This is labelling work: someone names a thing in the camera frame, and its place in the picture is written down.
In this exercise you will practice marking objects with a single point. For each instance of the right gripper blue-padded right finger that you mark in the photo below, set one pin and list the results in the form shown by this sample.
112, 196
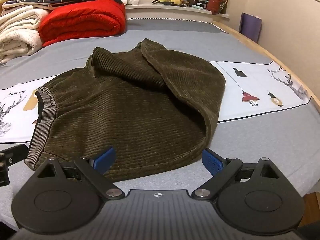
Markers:
223, 173

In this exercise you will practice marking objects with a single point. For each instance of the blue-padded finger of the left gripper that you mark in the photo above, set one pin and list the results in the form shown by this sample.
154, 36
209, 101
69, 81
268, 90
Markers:
11, 156

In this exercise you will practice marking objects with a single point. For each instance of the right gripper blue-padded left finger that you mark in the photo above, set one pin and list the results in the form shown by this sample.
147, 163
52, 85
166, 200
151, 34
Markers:
93, 170

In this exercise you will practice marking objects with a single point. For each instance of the dark olive corduroy pants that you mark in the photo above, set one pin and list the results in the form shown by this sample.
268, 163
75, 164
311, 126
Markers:
158, 109

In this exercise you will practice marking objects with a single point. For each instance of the white deer-print bed runner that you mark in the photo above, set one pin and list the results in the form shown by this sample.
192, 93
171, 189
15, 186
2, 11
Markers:
251, 89

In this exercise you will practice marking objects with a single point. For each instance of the cream folded blanket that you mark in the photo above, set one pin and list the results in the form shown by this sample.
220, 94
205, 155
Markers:
20, 32

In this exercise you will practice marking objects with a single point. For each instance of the purple folded board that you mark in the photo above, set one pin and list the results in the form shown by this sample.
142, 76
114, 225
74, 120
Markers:
250, 26

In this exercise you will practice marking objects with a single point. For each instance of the red folded quilt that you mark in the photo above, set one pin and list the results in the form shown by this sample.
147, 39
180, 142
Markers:
100, 18

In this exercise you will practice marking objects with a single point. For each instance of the panda plush toy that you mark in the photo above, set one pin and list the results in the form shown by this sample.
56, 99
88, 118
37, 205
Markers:
201, 3

